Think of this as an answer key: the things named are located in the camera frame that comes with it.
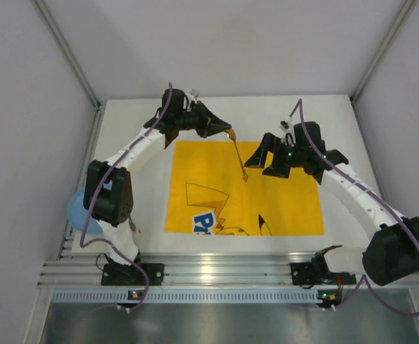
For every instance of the aluminium front frame rail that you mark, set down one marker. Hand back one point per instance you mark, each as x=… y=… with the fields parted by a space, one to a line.
x=188 y=270

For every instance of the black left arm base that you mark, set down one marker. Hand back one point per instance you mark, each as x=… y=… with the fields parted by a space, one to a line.
x=116 y=274

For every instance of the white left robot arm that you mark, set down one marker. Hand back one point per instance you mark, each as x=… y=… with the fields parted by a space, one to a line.
x=108 y=197

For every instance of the aluminium frame post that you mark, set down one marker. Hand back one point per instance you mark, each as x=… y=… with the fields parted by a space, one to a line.
x=388 y=39
x=54 y=29

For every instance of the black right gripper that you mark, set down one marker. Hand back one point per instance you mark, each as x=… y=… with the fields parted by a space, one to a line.
x=278 y=154

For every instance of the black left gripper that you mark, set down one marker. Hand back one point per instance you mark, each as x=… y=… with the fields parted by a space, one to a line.
x=199 y=118

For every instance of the right aluminium frame post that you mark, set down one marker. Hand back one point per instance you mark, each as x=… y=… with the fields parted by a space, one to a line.
x=388 y=39

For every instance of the gold spoon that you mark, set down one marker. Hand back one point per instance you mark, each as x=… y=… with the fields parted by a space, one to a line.
x=231 y=135

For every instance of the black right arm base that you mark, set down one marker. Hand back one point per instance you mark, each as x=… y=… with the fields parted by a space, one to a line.
x=315 y=272

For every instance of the blue plastic plate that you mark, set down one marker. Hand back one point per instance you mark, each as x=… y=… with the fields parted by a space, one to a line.
x=77 y=214

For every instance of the perforated metal cable duct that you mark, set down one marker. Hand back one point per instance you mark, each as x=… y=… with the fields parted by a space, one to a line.
x=196 y=296

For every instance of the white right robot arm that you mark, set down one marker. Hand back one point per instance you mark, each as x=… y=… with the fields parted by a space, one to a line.
x=392 y=251

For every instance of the left aluminium frame post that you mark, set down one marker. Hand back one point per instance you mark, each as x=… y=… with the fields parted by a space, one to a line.
x=54 y=29

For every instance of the silver metal cup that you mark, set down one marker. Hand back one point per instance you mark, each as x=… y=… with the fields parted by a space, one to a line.
x=136 y=232

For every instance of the yellow pikachu place mat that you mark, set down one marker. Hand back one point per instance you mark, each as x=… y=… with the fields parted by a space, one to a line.
x=209 y=196

